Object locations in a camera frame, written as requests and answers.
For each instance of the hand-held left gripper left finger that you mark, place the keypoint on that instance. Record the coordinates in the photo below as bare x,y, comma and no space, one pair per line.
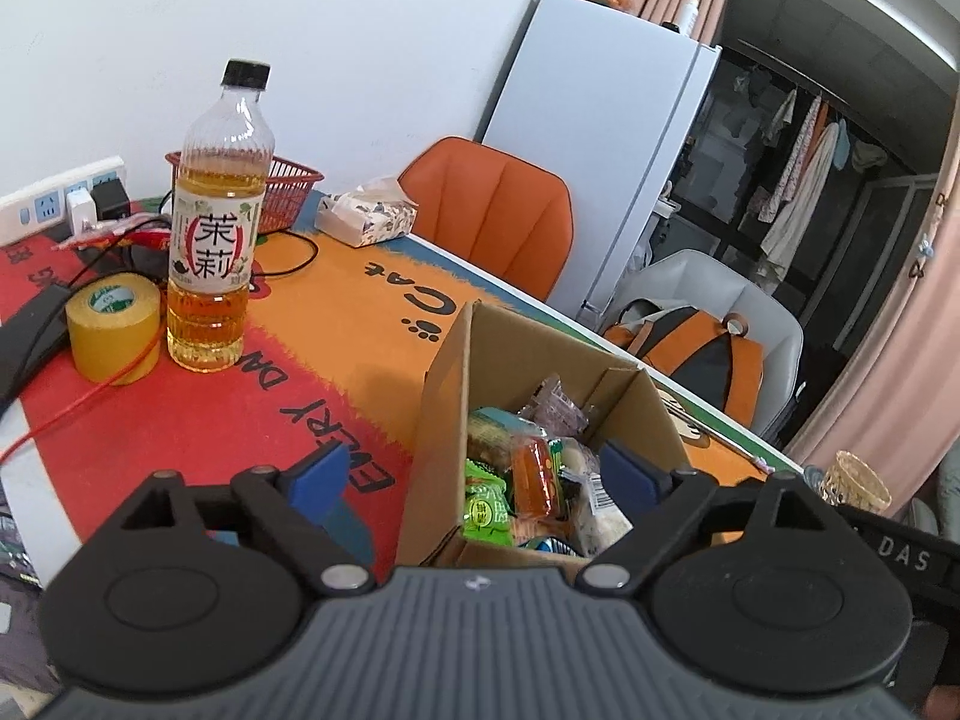
319,480

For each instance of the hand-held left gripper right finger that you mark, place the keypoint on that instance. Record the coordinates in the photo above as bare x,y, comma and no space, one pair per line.
634,480

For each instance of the pile of snack packets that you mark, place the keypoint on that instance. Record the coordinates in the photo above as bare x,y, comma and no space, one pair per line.
536,484

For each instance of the pink snack packet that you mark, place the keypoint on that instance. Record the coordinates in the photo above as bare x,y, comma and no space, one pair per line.
559,405

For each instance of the brown cardboard box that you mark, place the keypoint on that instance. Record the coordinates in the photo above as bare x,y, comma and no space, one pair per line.
442,427

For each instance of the small woven basket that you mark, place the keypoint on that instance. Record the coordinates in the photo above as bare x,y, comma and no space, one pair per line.
859,484

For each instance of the orange and black backpack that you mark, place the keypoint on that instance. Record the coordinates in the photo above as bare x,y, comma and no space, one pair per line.
690,356

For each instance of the colourful printed table mat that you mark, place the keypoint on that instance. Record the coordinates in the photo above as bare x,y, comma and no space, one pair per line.
300,330

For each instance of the grey chair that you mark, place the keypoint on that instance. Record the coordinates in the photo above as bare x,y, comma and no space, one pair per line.
720,285

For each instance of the yellow tape roll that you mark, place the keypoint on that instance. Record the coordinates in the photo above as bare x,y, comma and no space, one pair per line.
112,330

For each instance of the jasmine tea bottle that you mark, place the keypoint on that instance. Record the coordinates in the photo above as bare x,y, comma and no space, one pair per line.
214,240

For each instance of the patterned tissue box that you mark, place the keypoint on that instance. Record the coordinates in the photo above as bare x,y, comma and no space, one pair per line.
367,217

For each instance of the red plastic basket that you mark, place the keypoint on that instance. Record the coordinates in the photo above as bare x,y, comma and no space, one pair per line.
289,191

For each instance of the orange chair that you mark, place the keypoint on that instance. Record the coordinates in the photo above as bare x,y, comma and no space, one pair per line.
487,210

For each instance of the flat black device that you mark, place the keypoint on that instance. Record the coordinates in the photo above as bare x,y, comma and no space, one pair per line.
26,337

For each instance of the white hanging garment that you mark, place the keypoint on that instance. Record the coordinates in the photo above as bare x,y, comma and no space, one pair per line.
802,195

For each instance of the black power adapter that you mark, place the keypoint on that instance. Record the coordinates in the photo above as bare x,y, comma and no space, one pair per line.
112,199

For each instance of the white fridge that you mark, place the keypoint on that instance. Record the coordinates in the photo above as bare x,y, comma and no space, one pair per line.
600,127

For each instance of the white charger plug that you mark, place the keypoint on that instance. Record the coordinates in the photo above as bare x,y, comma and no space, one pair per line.
81,211

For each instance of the white power strip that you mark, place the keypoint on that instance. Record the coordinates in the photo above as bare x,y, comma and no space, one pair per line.
37,202

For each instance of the white bottle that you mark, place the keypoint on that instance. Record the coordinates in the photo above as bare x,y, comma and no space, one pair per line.
688,15

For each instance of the metal frame glass door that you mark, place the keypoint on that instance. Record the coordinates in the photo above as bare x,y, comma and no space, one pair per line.
892,255

